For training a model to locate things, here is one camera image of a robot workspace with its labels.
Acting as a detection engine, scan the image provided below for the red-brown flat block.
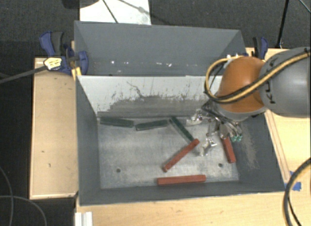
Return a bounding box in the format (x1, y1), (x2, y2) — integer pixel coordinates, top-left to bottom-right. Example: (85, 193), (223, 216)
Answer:
(162, 139), (200, 173)
(156, 174), (207, 187)
(220, 135), (237, 164)

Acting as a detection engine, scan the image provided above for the dark green flat block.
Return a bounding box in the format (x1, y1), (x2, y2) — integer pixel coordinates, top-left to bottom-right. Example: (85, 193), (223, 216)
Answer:
(99, 116), (135, 129)
(169, 116), (195, 143)
(135, 120), (170, 132)

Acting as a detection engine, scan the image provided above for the grey metal bin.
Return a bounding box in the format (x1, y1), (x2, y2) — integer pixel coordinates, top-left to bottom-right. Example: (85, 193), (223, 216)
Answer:
(73, 20), (286, 206)

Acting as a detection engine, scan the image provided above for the pale wood board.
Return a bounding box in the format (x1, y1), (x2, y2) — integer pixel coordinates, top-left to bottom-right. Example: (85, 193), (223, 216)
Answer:
(29, 55), (80, 200)

